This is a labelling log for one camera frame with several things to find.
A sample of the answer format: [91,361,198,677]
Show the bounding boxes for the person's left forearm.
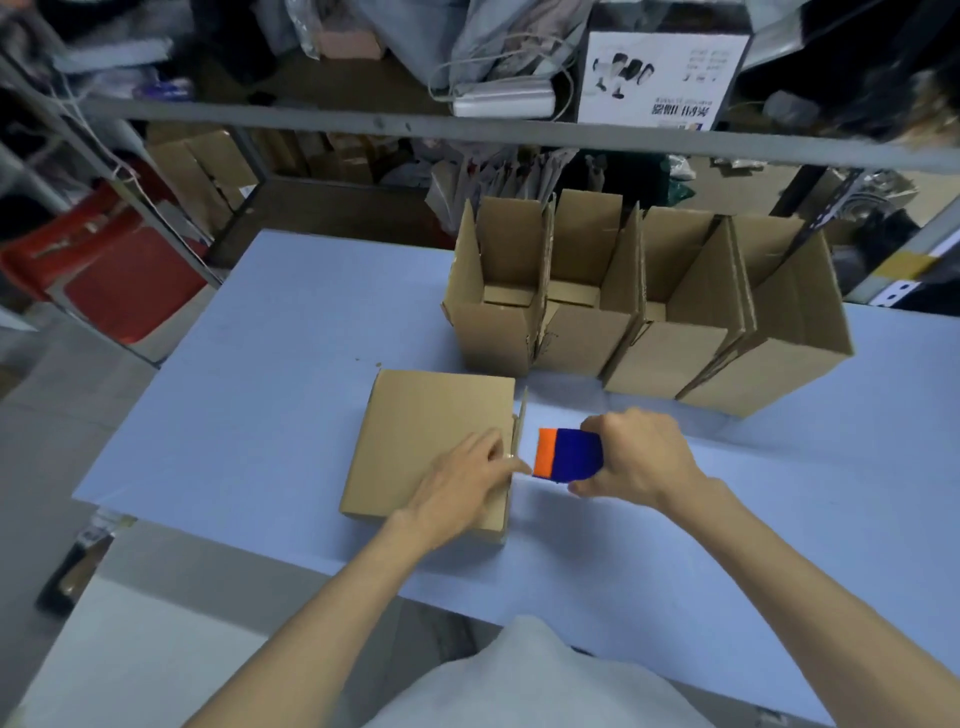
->
[183,509,444,728]

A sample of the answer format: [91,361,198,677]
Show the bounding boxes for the white glossy cabinet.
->
[7,517,354,728]

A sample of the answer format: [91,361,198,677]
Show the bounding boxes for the plain brown cardboard box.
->
[339,367,530,547]

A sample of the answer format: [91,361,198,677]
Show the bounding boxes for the person's left hand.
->
[393,428,532,556]

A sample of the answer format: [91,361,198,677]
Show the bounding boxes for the white power strip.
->
[450,77,558,121]

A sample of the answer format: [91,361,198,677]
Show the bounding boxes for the person's right forearm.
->
[663,476,960,728]

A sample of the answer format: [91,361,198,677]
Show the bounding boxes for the orange blue tape dispenser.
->
[532,427,606,485]

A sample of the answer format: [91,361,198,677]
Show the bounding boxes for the grey metal shelving rack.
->
[0,44,960,369]

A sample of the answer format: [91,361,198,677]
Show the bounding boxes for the white perforated rack post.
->
[842,202,960,310]

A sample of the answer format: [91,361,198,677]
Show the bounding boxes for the person's white shirt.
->
[363,614,718,728]

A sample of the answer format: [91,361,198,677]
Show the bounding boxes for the dark green bag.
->
[579,152,697,213]

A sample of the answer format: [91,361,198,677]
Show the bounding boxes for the person's right hand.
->
[567,408,710,519]

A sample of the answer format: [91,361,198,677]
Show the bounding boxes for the bundle of grey paper bags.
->
[424,144,580,235]

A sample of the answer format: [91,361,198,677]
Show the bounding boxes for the pile of grey plastic mailers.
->
[348,0,595,85]

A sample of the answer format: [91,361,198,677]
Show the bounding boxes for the silver reflective roll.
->
[830,169,922,220]

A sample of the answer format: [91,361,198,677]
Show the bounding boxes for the large brown storage cardboard box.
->
[144,127,262,235]

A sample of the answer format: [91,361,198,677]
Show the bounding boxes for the white black printed box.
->
[575,0,755,133]

